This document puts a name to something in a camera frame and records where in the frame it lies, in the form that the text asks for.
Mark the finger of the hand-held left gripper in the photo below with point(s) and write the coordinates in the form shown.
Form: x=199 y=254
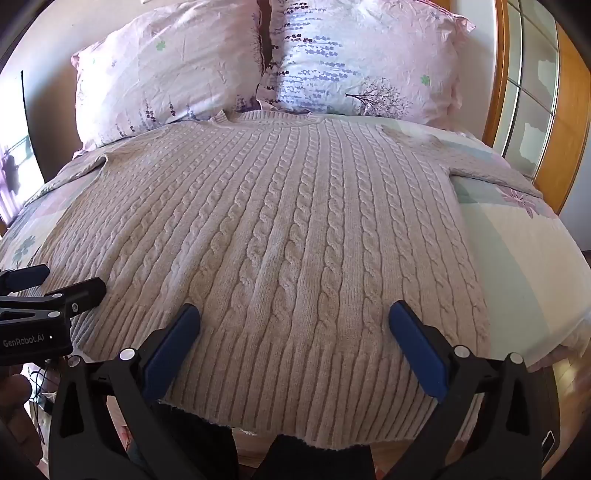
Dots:
x=78 y=295
x=27 y=276

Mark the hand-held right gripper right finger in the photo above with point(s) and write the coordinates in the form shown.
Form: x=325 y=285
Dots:
x=418 y=351

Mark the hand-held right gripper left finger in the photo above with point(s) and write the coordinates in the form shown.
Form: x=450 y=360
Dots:
x=171 y=350

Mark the patchwork floral bed sheet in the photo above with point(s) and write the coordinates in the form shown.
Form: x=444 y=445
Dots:
x=508 y=258

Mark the pink floral pillow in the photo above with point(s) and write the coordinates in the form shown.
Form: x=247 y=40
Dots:
x=171 y=69

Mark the pink lavender print pillow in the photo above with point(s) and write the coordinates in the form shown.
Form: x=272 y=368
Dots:
x=364 y=60

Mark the wooden frame glass door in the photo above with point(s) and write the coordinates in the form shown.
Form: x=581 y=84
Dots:
x=538 y=92

